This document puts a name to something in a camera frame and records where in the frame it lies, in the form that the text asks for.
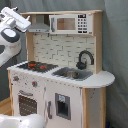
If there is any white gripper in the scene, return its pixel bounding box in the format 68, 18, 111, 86
0, 7, 31, 32

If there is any toy microwave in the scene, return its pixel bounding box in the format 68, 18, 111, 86
49, 14, 93, 34

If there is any white oven door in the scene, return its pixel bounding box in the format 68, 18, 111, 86
12, 87, 46, 127

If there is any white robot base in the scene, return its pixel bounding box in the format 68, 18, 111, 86
0, 114, 45, 128

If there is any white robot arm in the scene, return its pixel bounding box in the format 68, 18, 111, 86
0, 7, 31, 67

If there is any wooden toy kitchen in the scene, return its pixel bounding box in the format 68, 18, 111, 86
8, 10, 115, 128

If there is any grey range hood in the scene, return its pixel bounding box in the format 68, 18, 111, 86
28, 14, 50, 33

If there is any black toy stovetop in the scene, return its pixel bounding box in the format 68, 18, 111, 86
20, 61, 56, 73

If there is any left red stove knob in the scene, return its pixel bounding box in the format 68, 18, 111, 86
13, 76, 19, 81

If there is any red stove knob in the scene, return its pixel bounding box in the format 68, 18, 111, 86
13, 76, 19, 81
32, 81, 38, 87

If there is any right red stove knob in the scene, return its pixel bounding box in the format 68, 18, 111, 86
32, 81, 38, 87

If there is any black toy faucet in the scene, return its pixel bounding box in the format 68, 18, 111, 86
75, 50, 95, 71

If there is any grey toy sink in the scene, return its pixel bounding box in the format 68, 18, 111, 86
53, 67, 92, 81

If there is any white cabinet door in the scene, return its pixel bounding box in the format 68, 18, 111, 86
46, 82, 82, 128

